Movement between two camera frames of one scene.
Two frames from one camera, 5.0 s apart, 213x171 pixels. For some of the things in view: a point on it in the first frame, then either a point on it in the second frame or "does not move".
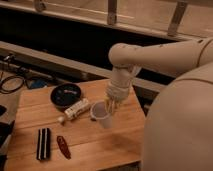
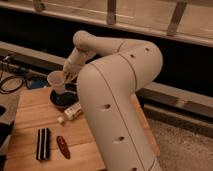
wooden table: (39, 141) does not move
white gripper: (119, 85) -> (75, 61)
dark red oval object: (61, 142) does not move
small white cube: (60, 119) does not move
